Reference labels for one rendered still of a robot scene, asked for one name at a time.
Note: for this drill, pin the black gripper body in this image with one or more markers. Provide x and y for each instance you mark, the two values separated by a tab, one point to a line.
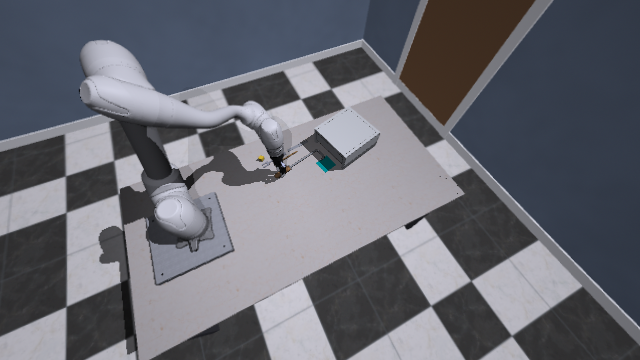
278	159

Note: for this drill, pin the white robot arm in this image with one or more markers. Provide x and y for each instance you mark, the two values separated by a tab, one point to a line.
119	89

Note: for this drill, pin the teal square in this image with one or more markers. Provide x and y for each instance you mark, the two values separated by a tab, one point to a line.
326	164

